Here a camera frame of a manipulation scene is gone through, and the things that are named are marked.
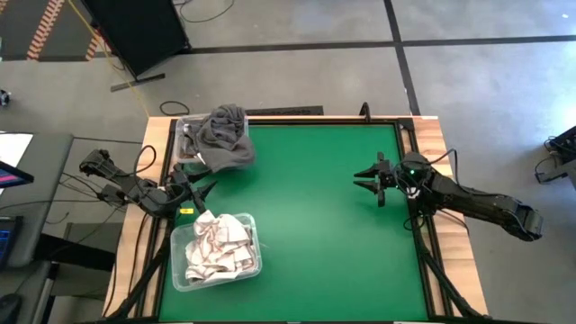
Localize monitor with pink screen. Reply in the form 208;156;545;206
0;159;35;190

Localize yellow floor cable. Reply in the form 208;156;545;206
66;0;152;119

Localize black partition panel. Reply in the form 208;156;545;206
80;0;191;94

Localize dark grey terry towel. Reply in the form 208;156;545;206
185;103;257;174

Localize black equipment with cables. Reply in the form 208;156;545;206
533;124;576;190

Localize grey desk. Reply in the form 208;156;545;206
0;132;76;271

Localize clear plastic bin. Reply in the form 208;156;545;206
169;211;264;293
174;112;251;166

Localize dark floor mat orange stripes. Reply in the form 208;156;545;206
0;0;105;62

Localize black floor cable loop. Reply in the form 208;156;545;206
158;100;192;118

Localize black power strip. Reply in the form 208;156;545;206
245;105;325;117

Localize grey and cream garment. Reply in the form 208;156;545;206
183;210;259;286

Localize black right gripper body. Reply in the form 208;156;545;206
376;151;433;208

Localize black table frame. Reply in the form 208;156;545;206
150;116;451;324

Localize white flat panel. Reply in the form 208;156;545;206
0;132;34;168

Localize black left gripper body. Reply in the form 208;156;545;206
168;162;207;216

